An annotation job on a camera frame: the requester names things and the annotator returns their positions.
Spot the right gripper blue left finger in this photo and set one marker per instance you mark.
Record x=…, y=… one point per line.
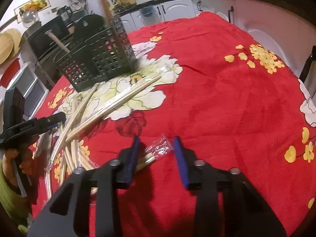
x=128, y=161

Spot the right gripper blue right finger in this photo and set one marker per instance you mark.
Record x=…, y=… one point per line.
x=190, y=168

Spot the green sleeve forearm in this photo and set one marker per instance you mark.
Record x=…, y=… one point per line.
x=16, y=206

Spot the left hand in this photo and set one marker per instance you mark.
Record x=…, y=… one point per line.
x=14, y=159

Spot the white plastic drawer unit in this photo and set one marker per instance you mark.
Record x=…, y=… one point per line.
x=31, y=87

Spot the long wrapped chopsticks on flower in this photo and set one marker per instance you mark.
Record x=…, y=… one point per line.
x=113, y=104

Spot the red plastic basin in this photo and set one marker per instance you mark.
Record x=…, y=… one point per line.
x=9, y=73

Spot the red floral tablecloth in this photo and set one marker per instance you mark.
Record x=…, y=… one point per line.
x=232, y=100

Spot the black microwave oven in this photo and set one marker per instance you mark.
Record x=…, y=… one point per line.
x=40, y=42

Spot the round wooden board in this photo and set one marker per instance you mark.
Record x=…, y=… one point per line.
x=10, y=44

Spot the wrapped chopsticks leaning in basket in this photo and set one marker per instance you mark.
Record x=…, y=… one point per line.
x=57, y=41

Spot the dark green plastic utensil basket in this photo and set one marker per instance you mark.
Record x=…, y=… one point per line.
x=98, y=52

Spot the glass pot lid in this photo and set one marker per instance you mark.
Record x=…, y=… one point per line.
x=30, y=17

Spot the black blender jug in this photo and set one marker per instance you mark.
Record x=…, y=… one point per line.
x=65, y=12

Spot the wrapped chopsticks upright in basket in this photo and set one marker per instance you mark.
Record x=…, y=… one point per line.
x=106, y=10

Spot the fruit picture on wall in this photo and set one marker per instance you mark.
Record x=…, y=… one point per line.
x=38, y=5

